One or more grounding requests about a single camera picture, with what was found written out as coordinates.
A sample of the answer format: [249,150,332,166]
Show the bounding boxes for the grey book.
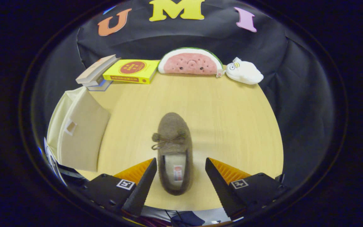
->
[82,74,106,88]

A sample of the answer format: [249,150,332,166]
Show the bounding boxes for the watermelon slice plush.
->
[158,47,224,76]

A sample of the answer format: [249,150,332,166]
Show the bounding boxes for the white plush toy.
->
[225,57,264,85]

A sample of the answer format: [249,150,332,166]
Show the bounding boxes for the blue book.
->
[87,79,113,92]

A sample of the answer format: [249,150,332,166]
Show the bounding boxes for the yellow book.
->
[102,59,160,84]

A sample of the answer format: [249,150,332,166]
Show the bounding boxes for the dark blue cloth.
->
[169,211,207,227]

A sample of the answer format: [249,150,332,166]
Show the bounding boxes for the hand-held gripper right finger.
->
[205,158,291,221]

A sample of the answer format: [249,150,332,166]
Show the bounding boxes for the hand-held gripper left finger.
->
[81,158,158,218]

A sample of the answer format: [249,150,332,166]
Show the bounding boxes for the beige cover book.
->
[76,54,121,84]

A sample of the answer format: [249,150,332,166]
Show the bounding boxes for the striped white object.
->
[43,137,87,186]

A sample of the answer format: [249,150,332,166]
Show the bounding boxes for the beige fabric storage box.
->
[47,87,111,172]

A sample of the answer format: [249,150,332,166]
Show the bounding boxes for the brown fuzzy slipper shoe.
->
[152,112,193,196]

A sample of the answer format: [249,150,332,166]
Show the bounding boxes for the black backdrop cloth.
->
[30,0,346,189]

